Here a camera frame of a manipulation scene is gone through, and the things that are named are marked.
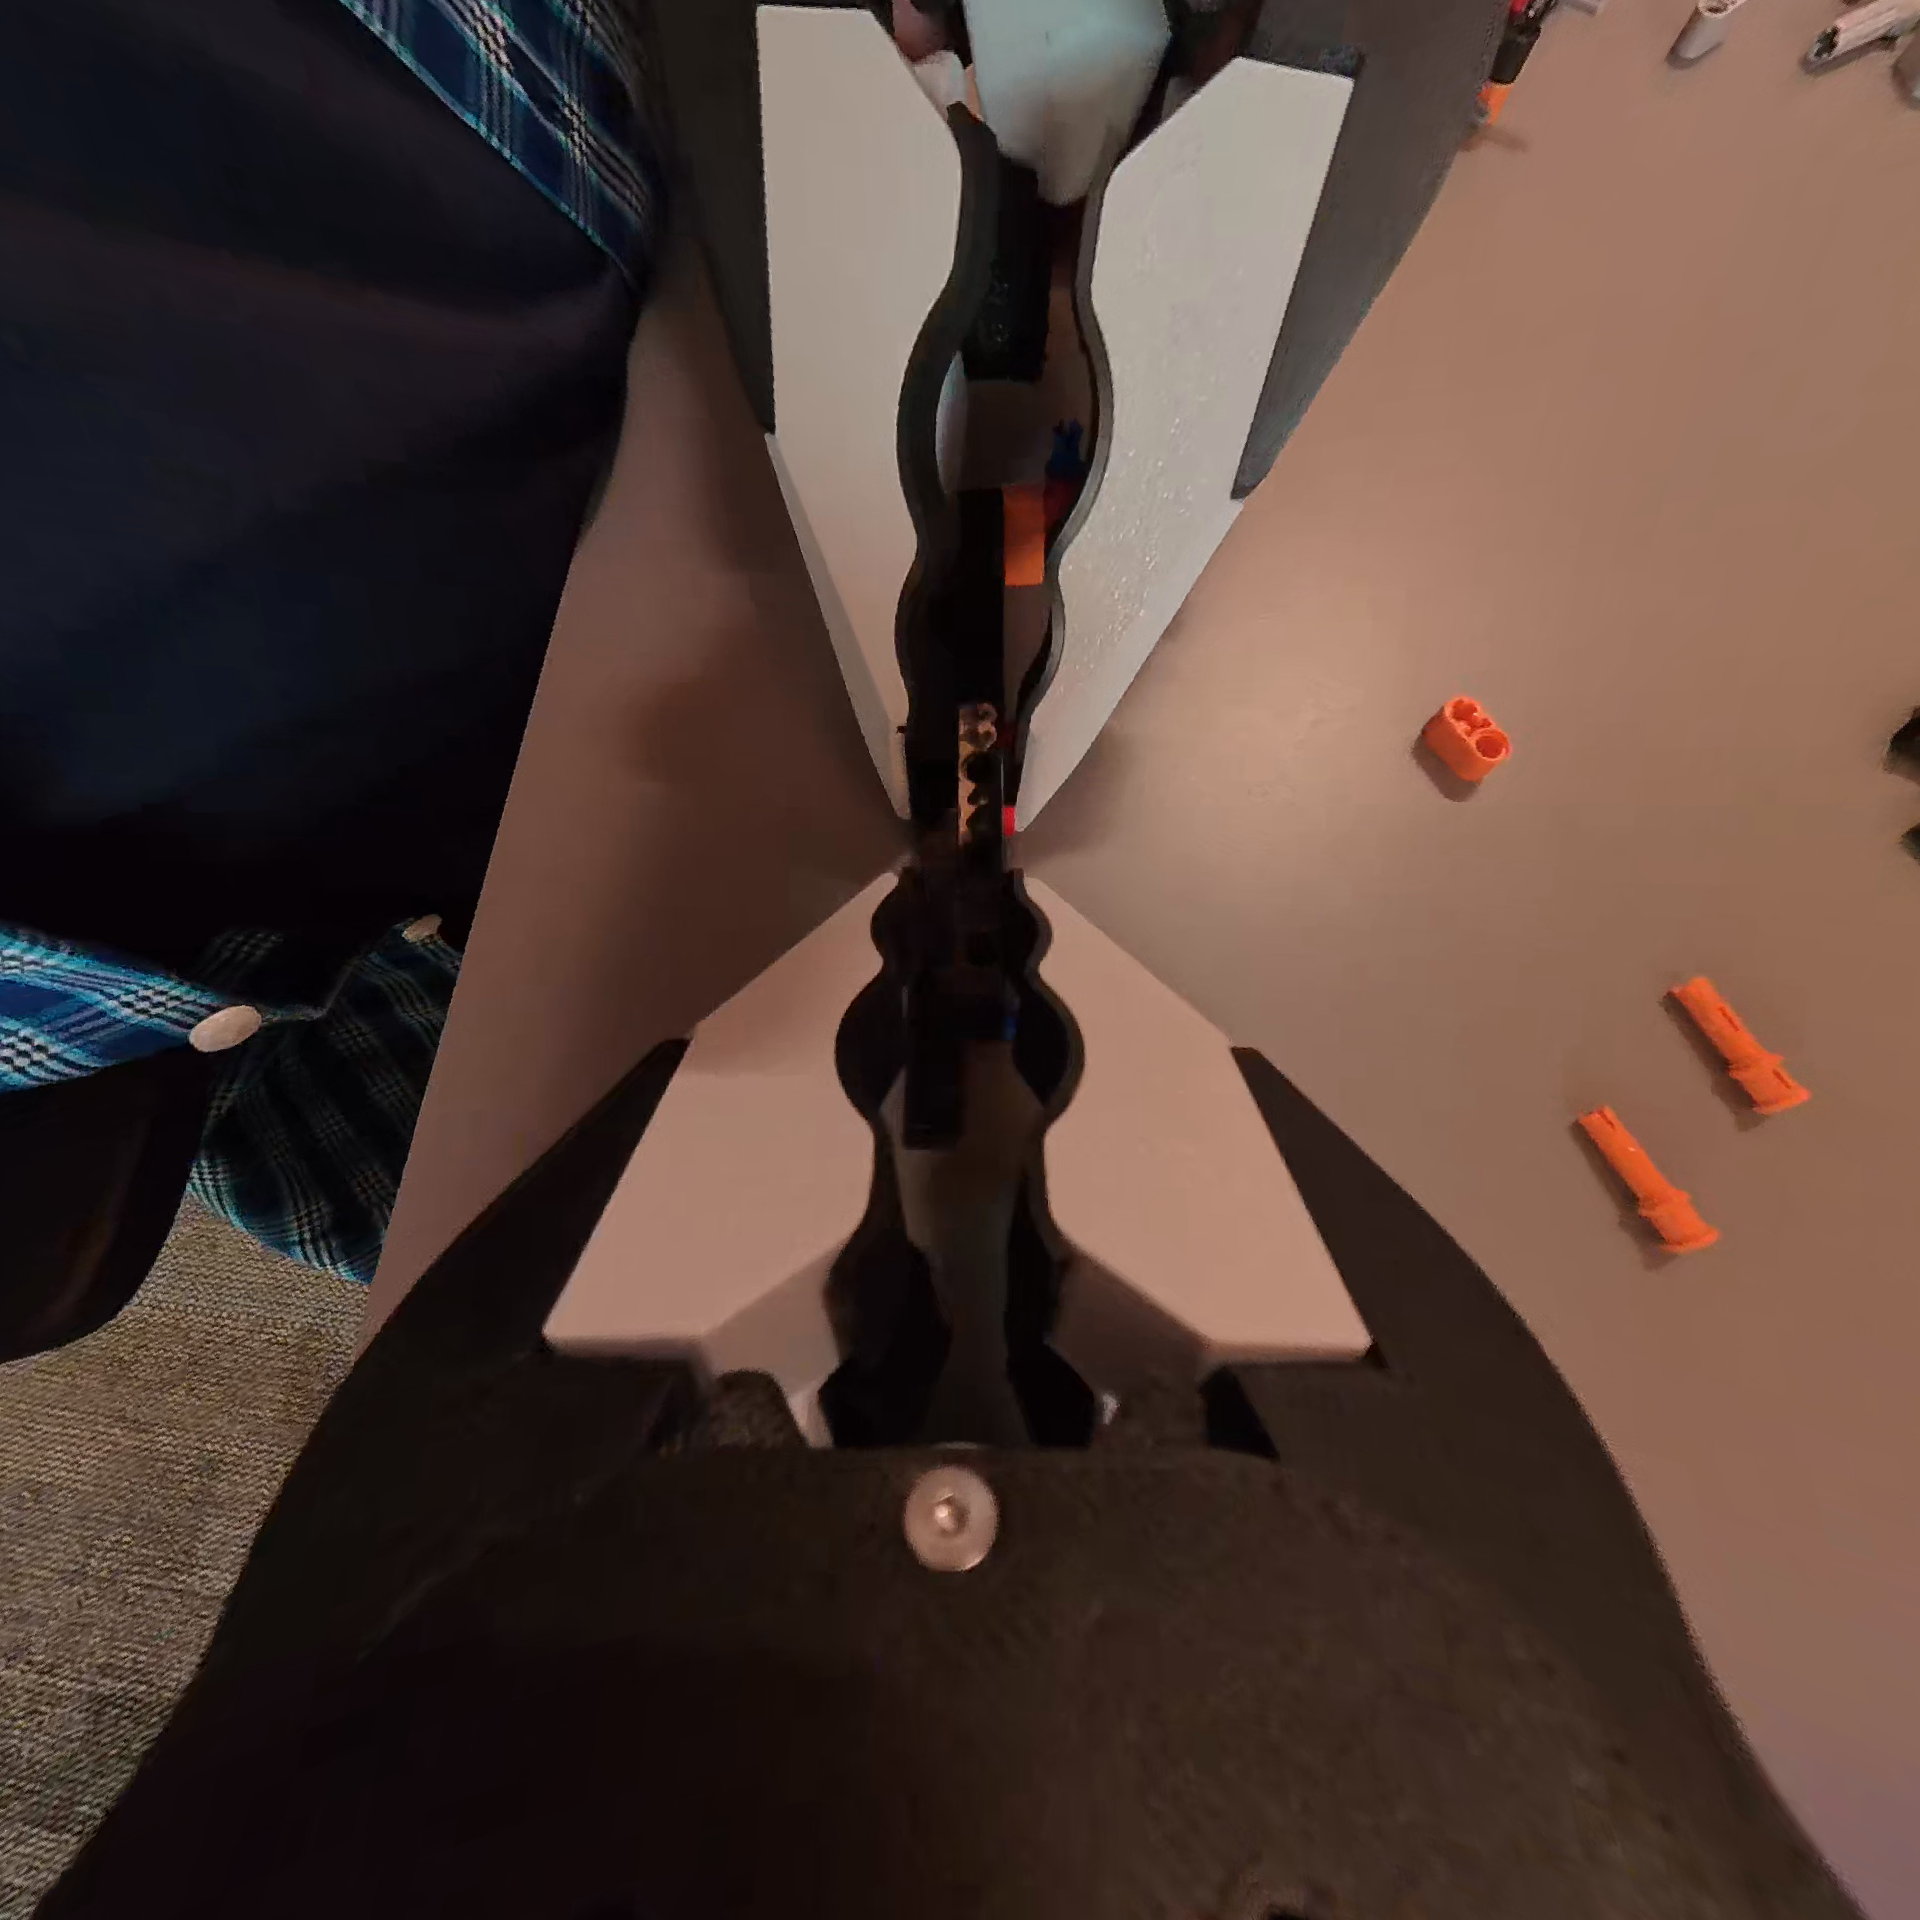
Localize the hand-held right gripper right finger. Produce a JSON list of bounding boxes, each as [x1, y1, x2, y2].
[[1015, 874, 1373, 1420]]

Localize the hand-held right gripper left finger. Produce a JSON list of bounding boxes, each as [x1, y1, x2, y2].
[[539, 874, 906, 1420]]

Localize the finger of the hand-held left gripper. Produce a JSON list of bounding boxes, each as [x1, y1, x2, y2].
[[1015, 55, 1361, 824], [754, 4, 1004, 824]]

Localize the short black lego beam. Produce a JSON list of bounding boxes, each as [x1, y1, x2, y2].
[[895, 720, 974, 1153]]

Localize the long black lego beam assembly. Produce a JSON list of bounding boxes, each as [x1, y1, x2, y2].
[[903, 416, 1085, 1051]]

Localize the orange lego pin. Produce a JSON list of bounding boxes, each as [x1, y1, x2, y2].
[[1668, 973, 1812, 1116], [1573, 1104, 1721, 1253]]

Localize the orange two-hole lego connector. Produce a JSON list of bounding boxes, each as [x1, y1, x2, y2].
[[1416, 694, 1511, 781]]

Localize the pile of grey lego pieces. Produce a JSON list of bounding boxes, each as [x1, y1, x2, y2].
[[1663, 0, 1920, 108]]

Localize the black chair armrest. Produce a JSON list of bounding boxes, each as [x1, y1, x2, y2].
[[0, 1049, 212, 1359]]

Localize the blue plaid shirt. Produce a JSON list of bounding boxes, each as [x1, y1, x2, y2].
[[0, 0, 657, 1288]]

